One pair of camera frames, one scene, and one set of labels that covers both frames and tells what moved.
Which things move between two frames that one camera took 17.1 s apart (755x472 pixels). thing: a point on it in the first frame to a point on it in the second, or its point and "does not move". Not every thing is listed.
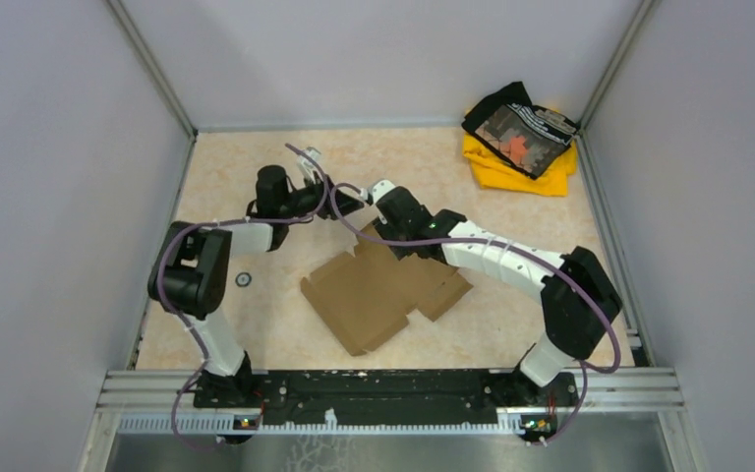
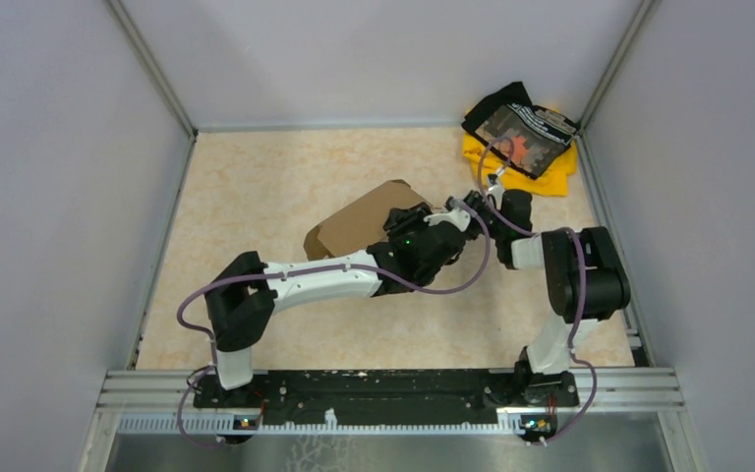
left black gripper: (347, 204) to (400, 220)
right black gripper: (381, 227) to (477, 203)
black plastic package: (529, 137) does not move
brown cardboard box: (365, 297) to (360, 223)
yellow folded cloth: (492, 173) does not move
